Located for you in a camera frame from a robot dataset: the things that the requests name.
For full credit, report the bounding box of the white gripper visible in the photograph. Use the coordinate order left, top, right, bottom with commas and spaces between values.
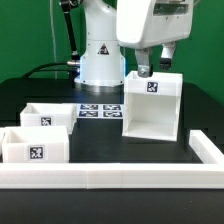
116, 0, 194, 78

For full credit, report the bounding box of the white drawer cabinet box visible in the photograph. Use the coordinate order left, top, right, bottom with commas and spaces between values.
122, 71, 183, 141

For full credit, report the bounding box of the white front drawer tray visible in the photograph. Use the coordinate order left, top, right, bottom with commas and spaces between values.
2, 126, 69, 163

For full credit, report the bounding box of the white drawer tray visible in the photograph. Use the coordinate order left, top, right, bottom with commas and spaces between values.
20, 103, 77, 134
2, 126, 69, 163

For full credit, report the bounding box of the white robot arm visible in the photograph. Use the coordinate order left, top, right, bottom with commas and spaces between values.
75, 0, 194, 88

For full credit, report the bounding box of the white rear drawer tray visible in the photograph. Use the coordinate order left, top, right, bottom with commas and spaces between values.
20, 103, 77, 134

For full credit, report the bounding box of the fiducial marker sheet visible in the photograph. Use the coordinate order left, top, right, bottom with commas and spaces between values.
77, 104, 123, 119

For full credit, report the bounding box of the white L-shaped border fence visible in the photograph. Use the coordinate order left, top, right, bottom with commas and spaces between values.
0, 130, 224, 189

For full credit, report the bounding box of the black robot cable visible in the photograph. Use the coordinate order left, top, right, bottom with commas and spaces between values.
21, 0, 82, 80

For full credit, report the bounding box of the white thin cable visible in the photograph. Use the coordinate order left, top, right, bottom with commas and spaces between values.
49, 0, 58, 79

